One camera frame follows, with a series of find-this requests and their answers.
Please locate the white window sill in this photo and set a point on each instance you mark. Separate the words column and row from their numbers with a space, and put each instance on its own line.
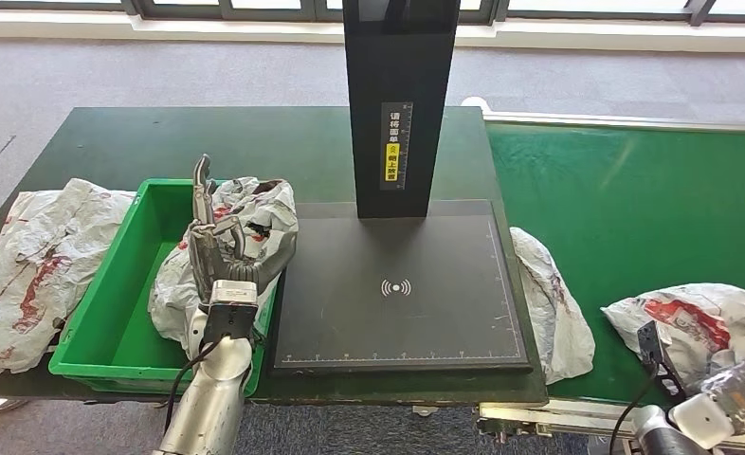
column 159, row 28

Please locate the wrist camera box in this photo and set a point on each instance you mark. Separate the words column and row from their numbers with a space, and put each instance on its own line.
column 652, row 345
column 231, row 308

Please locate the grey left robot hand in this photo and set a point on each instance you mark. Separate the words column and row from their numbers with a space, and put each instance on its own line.
column 218, row 257

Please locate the ruler label with yellow sticker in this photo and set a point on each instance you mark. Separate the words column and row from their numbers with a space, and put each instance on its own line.
column 397, row 144

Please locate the white parcel bag red streaks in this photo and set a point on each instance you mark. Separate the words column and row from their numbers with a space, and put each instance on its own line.
column 33, row 264

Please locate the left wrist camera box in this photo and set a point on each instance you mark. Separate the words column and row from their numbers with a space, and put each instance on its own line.
column 231, row 308

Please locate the white parcel bag red logo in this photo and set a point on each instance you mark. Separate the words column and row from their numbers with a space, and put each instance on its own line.
column 266, row 207
column 724, row 301

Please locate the green plastic delivery box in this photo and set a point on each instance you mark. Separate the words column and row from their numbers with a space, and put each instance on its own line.
column 127, row 295

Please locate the dark green table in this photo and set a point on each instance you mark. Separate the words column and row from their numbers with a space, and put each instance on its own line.
column 222, row 138

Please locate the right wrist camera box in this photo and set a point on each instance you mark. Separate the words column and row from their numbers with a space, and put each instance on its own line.
column 652, row 345

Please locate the black inbound scanner machine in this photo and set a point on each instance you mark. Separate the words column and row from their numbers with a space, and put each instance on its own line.
column 401, row 75

